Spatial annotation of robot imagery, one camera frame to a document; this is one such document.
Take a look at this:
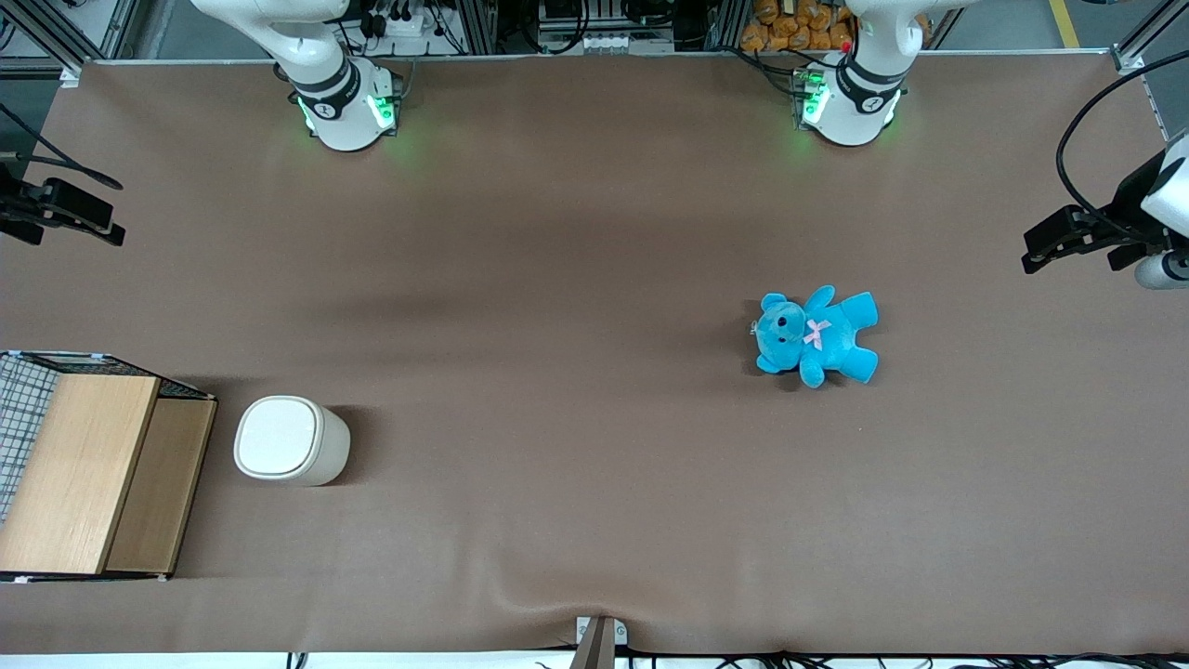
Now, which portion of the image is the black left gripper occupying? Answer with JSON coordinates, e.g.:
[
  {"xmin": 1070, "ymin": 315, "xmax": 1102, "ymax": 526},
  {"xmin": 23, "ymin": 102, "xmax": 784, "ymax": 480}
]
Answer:
[{"xmin": 1021, "ymin": 151, "xmax": 1173, "ymax": 276}]

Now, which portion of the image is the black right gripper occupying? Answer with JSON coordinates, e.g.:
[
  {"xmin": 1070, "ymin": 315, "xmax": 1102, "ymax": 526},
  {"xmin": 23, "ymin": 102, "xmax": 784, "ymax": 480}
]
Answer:
[{"xmin": 0, "ymin": 177, "xmax": 127, "ymax": 248}]

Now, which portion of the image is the white trash can lid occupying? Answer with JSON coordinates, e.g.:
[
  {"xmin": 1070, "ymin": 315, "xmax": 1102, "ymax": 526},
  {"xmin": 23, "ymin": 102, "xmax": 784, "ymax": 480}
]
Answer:
[{"xmin": 233, "ymin": 396, "xmax": 326, "ymax": 479}]

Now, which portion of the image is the white trash can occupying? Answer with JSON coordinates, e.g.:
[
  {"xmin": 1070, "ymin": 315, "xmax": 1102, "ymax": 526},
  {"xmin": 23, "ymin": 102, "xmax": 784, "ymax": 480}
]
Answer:
[{"xmin": 232, "ymin": 395, "xmax": 352, "ymax": 488}]

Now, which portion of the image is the blue teddy bear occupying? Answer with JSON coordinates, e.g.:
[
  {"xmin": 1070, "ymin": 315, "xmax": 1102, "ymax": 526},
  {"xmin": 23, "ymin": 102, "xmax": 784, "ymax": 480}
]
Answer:
[{"xmin": 751, "ymin": 285, "xmax": 881, "ymax": 389}]

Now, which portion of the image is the orange plush toys pile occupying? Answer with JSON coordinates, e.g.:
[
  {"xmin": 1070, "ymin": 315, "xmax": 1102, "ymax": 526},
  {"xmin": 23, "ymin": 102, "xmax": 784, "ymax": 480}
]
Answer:
[{"xmin": 740, "ymin": 0, "xmax": 856, "ymax": 54}]

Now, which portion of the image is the white power strip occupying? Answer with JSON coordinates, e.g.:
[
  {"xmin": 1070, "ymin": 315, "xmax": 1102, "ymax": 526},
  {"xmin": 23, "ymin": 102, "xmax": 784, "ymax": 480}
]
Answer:
[{"xmin": 370, "ymin": 7, "xmax": 449, "ymax": 40}]

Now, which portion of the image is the brown table mat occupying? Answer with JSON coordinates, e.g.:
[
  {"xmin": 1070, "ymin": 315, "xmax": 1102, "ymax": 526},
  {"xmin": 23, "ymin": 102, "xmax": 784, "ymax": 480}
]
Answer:
[{"xmin": 0, "ymin": 51, "xmax": 1189, "ymax": 657}]

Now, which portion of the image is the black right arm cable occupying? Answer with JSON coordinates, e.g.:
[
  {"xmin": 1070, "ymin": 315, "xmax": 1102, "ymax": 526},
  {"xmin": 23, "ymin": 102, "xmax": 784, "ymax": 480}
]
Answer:
[{"xmin": 0, "ymin": 102, "xmax": 124, "ymax": 190}]

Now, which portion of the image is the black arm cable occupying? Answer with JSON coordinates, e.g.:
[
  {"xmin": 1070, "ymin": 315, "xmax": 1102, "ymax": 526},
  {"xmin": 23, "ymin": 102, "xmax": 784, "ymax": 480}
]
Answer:
[
  {"xmin": 0, "ymin": 102, "xmax": 124, "ymax": 190},
  {"xmin": 1056, "ymin": 51, "xmax": 1189, "ymax": 239}
]

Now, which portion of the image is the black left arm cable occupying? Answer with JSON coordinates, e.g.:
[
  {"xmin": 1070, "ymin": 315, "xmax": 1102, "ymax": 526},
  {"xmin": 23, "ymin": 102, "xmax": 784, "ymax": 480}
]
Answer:
[{"xmin": 1056, "ymin": 51, "xmax": 1189, "ymax": 239}]

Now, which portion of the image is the aluminium frame post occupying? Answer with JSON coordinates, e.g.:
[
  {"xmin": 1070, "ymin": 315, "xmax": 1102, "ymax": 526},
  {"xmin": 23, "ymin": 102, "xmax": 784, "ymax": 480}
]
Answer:
[
  {"xmin": 1109, "ymin": 0, "xmax": 1189, "ymax": 75},
  {"xmin": 0, "ymin": 0, "xmax": 142, "ymax": 86}
]

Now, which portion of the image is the wooden shelf with wire frame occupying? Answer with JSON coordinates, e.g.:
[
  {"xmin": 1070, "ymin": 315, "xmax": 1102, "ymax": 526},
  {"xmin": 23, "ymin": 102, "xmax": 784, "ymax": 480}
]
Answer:
[{"xmin": 0, "ymin": 350, "xmax": 219, "ymax": 584}]

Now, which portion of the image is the metal table bracket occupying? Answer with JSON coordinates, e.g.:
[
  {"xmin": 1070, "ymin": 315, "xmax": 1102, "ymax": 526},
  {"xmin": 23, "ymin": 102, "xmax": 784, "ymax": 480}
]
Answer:
[{"xmin": 574, "ymin": 616, "xmax": 630, "ymax": 669}]

